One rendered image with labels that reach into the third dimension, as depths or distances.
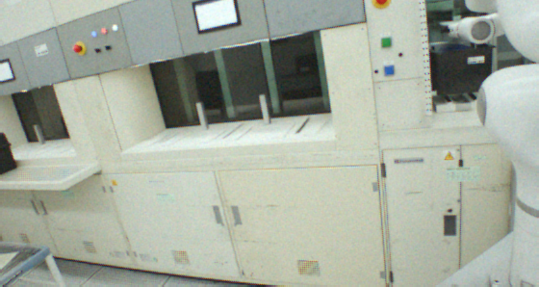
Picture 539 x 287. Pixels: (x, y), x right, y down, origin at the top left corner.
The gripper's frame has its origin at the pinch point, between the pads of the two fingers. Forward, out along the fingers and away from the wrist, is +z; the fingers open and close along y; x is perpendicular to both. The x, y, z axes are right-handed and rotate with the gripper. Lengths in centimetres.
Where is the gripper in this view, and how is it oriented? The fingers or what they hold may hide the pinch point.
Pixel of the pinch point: (457, 28)
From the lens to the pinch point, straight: 158.1
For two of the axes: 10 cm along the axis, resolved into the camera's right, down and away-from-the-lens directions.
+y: 9.4, -0.9, -3.2
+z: 2.7, -3.2, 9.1
